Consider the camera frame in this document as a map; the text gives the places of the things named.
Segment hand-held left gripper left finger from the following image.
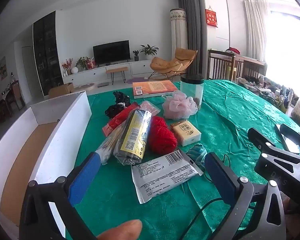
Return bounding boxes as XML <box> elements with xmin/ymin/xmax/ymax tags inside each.
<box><xmin>19</xmin><ymin>152</ymin><xmax>102</xmax><ymax>240</ymax></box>

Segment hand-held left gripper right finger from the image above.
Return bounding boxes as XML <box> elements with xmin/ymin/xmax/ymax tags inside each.
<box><xmin>204</xmin><ymin>152</ymin><xmax>287</xmax><ymax>240</ymax></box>

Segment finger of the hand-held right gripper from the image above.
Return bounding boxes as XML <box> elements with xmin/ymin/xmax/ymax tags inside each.
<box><xmin>247</xmin><ymin>127</ymin><xmax>277</xmax><ymax>155</ymax></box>

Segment teal patterned cloth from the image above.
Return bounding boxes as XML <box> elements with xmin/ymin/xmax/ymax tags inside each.
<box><xmin>186</xmin><ymin>144</ymin><xmax>207</xmax><ymax>172</ymax></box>

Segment white cardboard box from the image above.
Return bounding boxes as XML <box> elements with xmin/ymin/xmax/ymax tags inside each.
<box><xmin>0</xmin><ymin>91</ymin><xmax>93</xmax><ymax>240</ymax></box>

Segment white barcode packet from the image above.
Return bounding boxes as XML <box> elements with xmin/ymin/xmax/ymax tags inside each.
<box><xmin>131</xmin><ymin>150</ymin><xmax>204</xmax><ymax>204</ymax></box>

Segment black and yellow bag roll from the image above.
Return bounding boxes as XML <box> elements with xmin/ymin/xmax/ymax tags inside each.
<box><xmin>114</xmin><ymin>109</ymin><xmax>153</xmax><ymax>166</ymax></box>

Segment red packet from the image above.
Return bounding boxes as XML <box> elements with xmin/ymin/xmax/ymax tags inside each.
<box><xmin>102</xmin><ymin>105</ymin><xmax>140</xmax><ymax>137</ymax></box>

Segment red yarn ball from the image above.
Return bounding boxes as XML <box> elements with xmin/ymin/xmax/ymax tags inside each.
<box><xmin>149</xmin><ymin>116</ymin><xmax>178</xmax><ymax>155</ymax></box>

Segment black lace garment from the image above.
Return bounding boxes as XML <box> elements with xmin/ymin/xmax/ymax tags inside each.
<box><xmin>105</xmin><ymin>91</ymin><xmax>132</xmax><ymax>118</ymax></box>

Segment pink mesh bath sponge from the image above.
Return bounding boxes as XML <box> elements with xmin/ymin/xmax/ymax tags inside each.
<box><xmin>162</xmin><ymin>91</ymin><xmax>198</xmax><ymax>120</ymax></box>

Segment pink floral packet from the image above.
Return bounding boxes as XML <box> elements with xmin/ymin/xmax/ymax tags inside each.
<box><xmin>140</xmin><ymin>101</ymin><xmax>161</xmax><ymax>117</ymax></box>

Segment person's left hand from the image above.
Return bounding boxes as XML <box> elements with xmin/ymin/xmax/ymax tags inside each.
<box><xmin>96</xmin><ymin>219</ymin><xmax>143</xmax><ymax>240</ymax></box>

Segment clear stick packet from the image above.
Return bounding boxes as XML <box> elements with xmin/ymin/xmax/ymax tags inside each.
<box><xmin>95</xmin><ymin>126</ymin><xmax>127</xmax><ymax>165</ymax></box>

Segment green tablecloth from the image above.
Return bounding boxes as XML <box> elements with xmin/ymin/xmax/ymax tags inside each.
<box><xmin>65</xmin><ymin>79</ymin><xmax>300</xmax><ymax>240</ymax></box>

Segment pile of household clutter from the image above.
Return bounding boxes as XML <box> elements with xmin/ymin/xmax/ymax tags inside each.
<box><xmin>236</xmin><ymin>75</ymin><xmax>300</xmax><ymax>128</ymax></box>

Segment yellow and white tissue pack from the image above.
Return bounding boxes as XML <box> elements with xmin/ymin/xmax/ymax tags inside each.
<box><xmin>170</xmin><ymin>121</ymin><xmax>202</xmax><ymax>147</ymax></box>

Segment dark wooden chairs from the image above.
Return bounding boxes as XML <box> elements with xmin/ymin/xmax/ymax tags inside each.
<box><xmin>208</xmin><ymin>49</ymin><xmax>267</xmax><ymax>80</ymax></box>

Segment clear jar with black lid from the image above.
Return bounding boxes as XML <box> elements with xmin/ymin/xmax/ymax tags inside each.
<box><xmin>180</xmin><ymin>74</ymin><xmax>205</xmax><ymax>110</ymax></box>

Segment beige pet bed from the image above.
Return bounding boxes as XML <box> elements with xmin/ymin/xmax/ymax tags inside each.
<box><xmin>75</xmin><ymin>83</ymin><xmax>97</xmax><ymax>92</ymax></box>

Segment brown cardboard box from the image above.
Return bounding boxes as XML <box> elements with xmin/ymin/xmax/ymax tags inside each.
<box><xmin>49</xmin><ymin>82</ymin><xmax>75</xmax><ymax>97</ymax></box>

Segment white television cabinet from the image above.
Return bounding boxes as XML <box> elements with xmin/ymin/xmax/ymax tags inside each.
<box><xmin>62</xmin><ymin>60</ymin><xmax>153</xmax><ymax>85</ymax></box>

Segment dining table with chairs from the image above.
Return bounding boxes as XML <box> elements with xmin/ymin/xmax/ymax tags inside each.
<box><xmin>0</xmin><ymin>80</ymin><xmax>25</xmax><ymax>128</ymax></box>

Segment purple round mat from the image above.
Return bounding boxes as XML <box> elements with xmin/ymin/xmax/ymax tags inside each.
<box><xmin>126</xmin><ymin>77</ymin><xmax>150</xmax><ymax>83</ymax></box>

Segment wooden bench with metal legs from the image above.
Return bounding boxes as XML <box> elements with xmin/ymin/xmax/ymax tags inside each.
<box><xmin>106</xmin><ymin>67</ymin><xmax>129</xmax><ymax>84</ymax></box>

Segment white sheer curtain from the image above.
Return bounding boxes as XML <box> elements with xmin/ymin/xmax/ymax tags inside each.
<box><xmin>244</xmin><ymin>0</ymin><xmax>272</xmax><ymax>63</ymax></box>

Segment orange book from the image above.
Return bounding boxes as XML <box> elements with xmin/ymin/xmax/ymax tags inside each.
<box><xmin>132</xmin><ymin>81</ymin><xmax>178</xmax><ymax>99</ymax></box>

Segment red flowers in vase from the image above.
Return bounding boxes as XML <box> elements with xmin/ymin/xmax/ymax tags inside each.
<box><xmin>62</xmin><ymin>59</ymin><xmax>73</xmax><ymax>77</ymax></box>

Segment leafy green plant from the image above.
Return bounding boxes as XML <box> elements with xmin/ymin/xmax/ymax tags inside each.
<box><xmin>76</xmin><ymin>57</ymin><xmax>90</xmax><ymax>71</ymax></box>

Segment orange lounge chair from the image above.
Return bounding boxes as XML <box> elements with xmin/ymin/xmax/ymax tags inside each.
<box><xmin>150</xmin><ymin>48</ymin><xmax>198</xmax><ymax>79</ymax></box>

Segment black television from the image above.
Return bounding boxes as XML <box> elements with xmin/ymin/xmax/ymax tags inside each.
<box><xmin>93</xmin><ymin>40</ymin><xmax>130</xmax><ymax>65</ymax></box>

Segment black glass display cabinet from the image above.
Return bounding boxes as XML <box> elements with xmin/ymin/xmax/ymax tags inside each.
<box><xmin>32</xmin><ymin>10</ymin><xmax>64</xmax><ymax>97</ymax></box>

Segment grey curtain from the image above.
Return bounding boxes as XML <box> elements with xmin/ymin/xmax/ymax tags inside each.
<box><xmin>177</xmin><ymin>0</ymin><xmax>203</xmax><ymax>79</ymax></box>

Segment covered standing air conditioner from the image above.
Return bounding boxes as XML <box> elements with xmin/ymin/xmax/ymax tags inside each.
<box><xmin>170</xmin><ymin>8</ymin><xmax>188</xmax><ymax>55</ymax></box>

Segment large green potted plant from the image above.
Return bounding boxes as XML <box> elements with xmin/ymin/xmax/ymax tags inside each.
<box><xmin>140</xmin><ymin>44</ymin><xmax>159</xmax><ymax>60</ymax></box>

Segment black cable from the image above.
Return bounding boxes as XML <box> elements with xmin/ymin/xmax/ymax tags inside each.
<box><xmin>184</xmin><ymin>154</ymin><xmax>232</xmax><ymax>240</ymax></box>

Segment red wall calendar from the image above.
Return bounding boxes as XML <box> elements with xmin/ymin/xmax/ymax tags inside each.
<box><xmin>205</xmin><ymin>7</ymin><xmax>218</xmax><ymax>28</ymax></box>

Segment framed wall painting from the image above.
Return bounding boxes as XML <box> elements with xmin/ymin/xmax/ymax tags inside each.
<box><xmin>0</xmin><ymin>56</ymin><xmax>7</xmax><ymax>80</ymax></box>

